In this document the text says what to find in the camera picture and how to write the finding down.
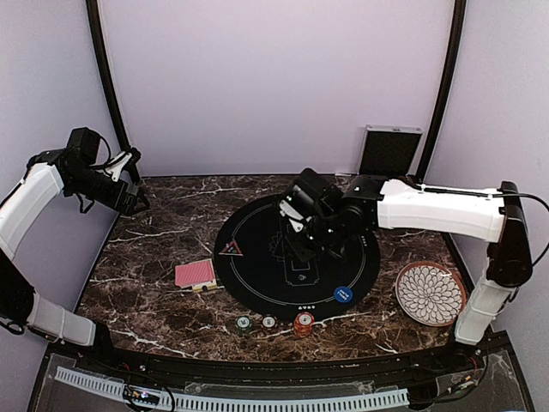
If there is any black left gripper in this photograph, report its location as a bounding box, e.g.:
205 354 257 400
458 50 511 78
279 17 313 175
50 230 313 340
67 166 149 215

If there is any red poker chip stack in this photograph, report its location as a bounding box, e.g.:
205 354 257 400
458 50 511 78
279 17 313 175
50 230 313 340
293 312 315 337

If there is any black poker chip stack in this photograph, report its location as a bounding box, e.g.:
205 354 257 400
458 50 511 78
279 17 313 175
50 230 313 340
262 316 277 329

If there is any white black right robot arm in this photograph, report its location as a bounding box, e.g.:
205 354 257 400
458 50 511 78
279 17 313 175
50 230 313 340
277 168 534 373

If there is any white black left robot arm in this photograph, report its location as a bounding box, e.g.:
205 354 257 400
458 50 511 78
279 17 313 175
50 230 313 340
1 148 150 374

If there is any blue round blind button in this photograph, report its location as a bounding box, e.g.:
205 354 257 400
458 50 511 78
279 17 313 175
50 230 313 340
334 286 353 304

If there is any round black poker mat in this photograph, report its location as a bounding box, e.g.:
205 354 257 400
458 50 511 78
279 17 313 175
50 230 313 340
214 196 381 322

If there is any red triangular all-in marker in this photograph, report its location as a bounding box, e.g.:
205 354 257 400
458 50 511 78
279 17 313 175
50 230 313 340
219 239 244 257

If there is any red-backed playing card deck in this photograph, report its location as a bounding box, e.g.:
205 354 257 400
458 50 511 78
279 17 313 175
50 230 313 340
175 258 215 288

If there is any green poker chip stack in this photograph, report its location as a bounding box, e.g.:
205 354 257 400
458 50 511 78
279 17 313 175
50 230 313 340
235 316 253 334

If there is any yellow blue card box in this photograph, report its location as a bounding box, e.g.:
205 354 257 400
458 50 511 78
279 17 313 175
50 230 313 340
191 279 218 293

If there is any floral patterned ceramic plate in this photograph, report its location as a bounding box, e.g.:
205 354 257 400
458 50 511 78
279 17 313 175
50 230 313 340
395 261 467 327

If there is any aluminium poker chip case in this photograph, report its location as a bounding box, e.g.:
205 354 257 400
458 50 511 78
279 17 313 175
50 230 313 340
358 124 423 178

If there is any black left frame post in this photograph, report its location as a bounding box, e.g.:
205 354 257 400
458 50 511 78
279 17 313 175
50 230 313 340
85 0 142 184

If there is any black frame post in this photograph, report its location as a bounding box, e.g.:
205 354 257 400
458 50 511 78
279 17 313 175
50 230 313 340
415 0 467 182
85 0 142 184

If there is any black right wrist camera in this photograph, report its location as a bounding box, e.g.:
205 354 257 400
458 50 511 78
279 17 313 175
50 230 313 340
278 167 331 219

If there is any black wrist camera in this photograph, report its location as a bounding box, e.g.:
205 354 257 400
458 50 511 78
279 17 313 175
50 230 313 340
278 167 331 219
67 127 101 165

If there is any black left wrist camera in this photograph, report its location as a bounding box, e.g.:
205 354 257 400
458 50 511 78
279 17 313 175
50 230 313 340
67 127 101 165

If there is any black front rail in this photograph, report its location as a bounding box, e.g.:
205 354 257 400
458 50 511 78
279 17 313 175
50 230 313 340
45 331 530 403

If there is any white slotted cable duct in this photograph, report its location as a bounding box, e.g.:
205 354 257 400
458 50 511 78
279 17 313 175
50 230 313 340
54 367 409 411

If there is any black right frame post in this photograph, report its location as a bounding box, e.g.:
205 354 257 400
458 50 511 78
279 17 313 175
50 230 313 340
415 0 467 182

